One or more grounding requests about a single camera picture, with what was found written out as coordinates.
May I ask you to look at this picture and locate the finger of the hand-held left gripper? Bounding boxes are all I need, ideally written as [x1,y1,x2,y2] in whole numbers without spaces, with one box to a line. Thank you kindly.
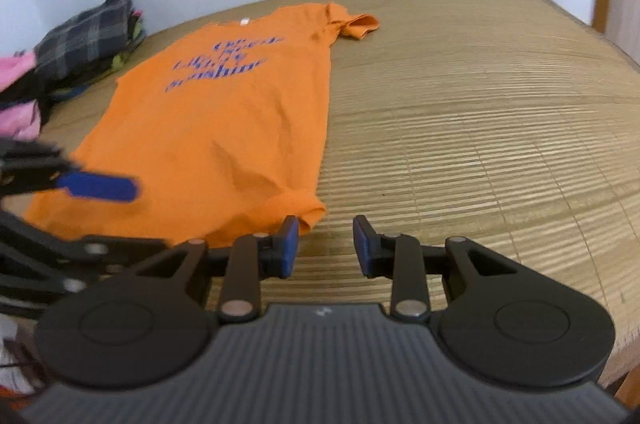
[0,139,141,205]
[0,209,169,307]

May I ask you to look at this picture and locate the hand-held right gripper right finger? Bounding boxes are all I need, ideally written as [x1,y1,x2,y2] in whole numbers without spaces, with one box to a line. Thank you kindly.
[352,214,521,323]

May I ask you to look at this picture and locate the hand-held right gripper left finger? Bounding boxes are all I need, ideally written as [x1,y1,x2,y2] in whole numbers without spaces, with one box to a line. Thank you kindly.
[129,216,301,325]

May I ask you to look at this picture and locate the dark plaid garment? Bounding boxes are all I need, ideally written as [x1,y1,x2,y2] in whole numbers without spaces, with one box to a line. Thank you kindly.
[34,0,137,80]

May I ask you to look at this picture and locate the green garment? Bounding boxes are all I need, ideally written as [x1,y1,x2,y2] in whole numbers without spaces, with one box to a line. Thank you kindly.
[107,10,147,72]

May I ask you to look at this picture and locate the black garment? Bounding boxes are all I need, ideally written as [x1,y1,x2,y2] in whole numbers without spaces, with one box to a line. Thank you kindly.
[0,68,91,129]

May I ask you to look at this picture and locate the orange printed t-shirt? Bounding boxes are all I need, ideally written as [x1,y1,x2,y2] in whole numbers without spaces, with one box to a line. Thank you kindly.
[25,2,381,249]

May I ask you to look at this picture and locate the white cloth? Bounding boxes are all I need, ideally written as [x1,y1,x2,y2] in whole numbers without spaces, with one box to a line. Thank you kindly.
[0,316,49,402]

